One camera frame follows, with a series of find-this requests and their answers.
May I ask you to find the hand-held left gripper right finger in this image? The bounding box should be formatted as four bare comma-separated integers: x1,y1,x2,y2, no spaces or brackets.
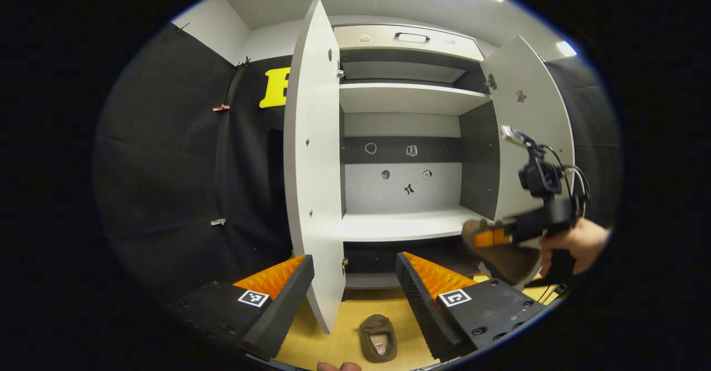
395,252,548,363

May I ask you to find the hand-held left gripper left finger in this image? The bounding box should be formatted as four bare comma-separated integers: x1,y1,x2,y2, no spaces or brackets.
167,254,316,360

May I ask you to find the brown shoe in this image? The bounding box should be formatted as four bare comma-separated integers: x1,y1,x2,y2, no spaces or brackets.
461,218,542,285
358,314,398,364

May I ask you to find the grey cabinet door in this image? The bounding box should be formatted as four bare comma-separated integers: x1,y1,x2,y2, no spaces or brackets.
283,0,346,334
480,35,575,233

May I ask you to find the grey cabinet drawer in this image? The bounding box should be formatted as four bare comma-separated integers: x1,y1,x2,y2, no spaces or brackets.
333,24,485,62

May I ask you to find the black backdrop cloth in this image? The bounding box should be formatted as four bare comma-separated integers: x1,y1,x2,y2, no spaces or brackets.
92,24,623,310

